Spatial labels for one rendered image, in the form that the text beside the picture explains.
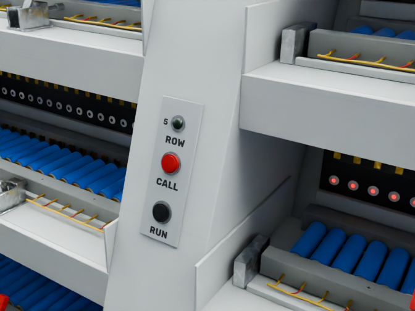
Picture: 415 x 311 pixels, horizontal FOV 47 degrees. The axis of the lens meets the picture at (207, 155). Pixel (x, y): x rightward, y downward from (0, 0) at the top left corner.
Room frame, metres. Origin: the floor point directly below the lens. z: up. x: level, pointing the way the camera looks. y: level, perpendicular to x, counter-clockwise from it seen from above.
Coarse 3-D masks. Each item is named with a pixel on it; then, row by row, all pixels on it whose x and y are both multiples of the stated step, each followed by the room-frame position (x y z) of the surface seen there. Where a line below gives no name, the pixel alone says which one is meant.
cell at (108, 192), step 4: (120, 180) 0.56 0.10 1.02; (124, 180) 0.56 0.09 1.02; (112, 184) 0.55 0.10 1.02; (116, 184) 0.55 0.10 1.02; (120, 184) 0.55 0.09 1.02; (104, 188) 0.54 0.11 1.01; (108, 188) 0.54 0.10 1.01; (112, 188) 0.54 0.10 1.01; (116, 188) 0.54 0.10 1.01; (120, 188) 0.55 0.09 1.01; (100, 192) 0.53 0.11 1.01; (104, 192) 0.53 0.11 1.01; (108, 192) 0.53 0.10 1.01; (112, 192) 0.54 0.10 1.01; (116, 192) 0.54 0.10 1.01; (104, 196) 0.53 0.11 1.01; (108, 196) 0.53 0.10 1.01
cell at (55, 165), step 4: (76, 152) 0.63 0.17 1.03; (68, 156) 0.62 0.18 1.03; (72, 156) 0.62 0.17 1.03; (76, 156) 0.62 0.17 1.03; (80, 156) 0.63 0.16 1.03; (56, 160) 0.60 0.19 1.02; (60, 160) 0.60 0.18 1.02; (64, 160) 0.61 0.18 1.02; (68, 160) 0.61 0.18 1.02; (72, 160) 0.61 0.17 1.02; (48, 164) 0.59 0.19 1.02; (52, 164) 0.59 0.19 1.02; (56, 164) 0.60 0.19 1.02; (60, 164) 0.60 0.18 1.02; (64, 164) 0.60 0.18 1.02; (40, 168) 0.58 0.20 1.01; (44, 168) 0.58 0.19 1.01; (48, 168) 0.58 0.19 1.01; (52, 168) 0.59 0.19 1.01; (56, 168) 0.59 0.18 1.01; (44, 172) 0.58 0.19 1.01; (48, 172) 0.58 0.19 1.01
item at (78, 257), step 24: (48, 120) 0.71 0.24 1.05; (72, 120) 0.69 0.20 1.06; (120, 144) 0.65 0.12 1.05; (0, 216) 0.51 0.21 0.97; (24, 216) 0.51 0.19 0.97; (48, 216) 0.51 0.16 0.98; (0, 240) 0.51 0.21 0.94; (24, 240) 0.48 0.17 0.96; (48, 240) 0.47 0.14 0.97; (72, 240) 0.47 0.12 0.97; (96, 240) 0.47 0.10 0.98; (24, 264) 0.49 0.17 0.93; (48, 264) 0.47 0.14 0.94; (72, 264) 0.45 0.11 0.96; (96, 264) 0.43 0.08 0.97; (72, 288) 0.46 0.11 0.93; (96, 288) 0.44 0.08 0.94
